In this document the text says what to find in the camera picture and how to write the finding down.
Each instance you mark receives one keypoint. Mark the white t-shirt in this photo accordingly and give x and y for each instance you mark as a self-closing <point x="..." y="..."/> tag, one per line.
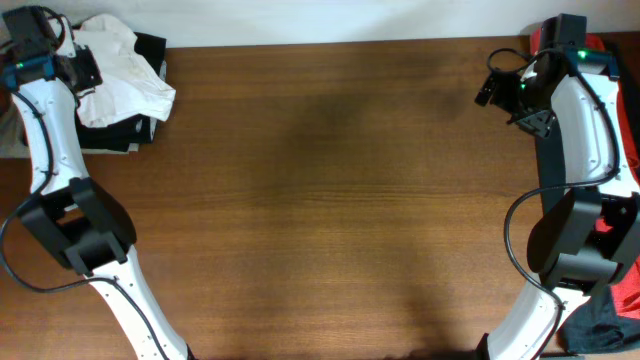
<point x="130" y="86"/>

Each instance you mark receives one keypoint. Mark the red t-shirt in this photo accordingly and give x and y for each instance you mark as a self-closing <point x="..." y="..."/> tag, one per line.
<point x="582" y="86"/>

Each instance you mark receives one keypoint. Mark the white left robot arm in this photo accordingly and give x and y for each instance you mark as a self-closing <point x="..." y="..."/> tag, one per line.
<point x="81" y="225"/>

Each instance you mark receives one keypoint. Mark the dark grey garment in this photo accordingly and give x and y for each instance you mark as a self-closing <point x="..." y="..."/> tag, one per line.
<point x="584" y="242"/>

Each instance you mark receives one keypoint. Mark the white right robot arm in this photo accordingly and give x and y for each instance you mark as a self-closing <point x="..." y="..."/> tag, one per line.
<point x="525" y="333"/>

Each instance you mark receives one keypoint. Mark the folded black garment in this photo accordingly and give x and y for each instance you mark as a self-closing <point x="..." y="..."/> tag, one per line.
<point x="125" y="136"/>

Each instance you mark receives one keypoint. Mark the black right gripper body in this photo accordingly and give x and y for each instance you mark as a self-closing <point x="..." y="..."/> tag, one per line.
<point x="521" y="100"/>

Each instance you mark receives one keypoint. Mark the beige folded garment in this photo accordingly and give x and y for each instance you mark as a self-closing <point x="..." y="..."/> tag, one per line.
<point x="13" y="135"/>

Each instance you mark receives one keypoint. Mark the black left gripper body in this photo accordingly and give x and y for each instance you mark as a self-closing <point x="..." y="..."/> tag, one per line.
<point x="87" y="67"/>

